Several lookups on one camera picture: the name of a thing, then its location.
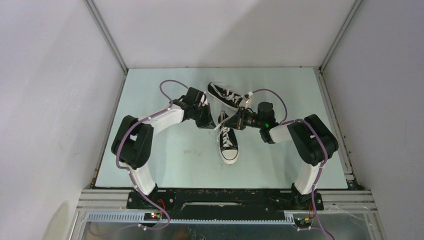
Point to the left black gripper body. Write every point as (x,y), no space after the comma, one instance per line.
(201,116)

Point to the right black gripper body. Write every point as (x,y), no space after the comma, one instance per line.
(244,119)

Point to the black canvas sneaker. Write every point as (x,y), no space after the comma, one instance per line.
(226,96)
(228,145)

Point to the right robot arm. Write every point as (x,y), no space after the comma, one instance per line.
(313,141)

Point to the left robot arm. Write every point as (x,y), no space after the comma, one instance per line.
(133,141)

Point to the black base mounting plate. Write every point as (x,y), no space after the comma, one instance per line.
(225,204)

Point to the right controller board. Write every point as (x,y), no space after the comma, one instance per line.
(303,223)

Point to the controller board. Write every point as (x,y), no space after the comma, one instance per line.
(303,223)
(152,216)

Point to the left controller board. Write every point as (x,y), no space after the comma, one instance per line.
(152,216)

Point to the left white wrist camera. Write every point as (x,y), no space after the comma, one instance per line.
(204,100)

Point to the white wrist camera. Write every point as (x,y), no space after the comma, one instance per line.
(246,100)
(204,100)

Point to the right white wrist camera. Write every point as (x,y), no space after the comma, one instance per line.
(246,100)

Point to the grey slotted cable duct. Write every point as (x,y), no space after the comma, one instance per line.
(142,218)

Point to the aluminium frame rail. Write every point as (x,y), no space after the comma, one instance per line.
(348,201)

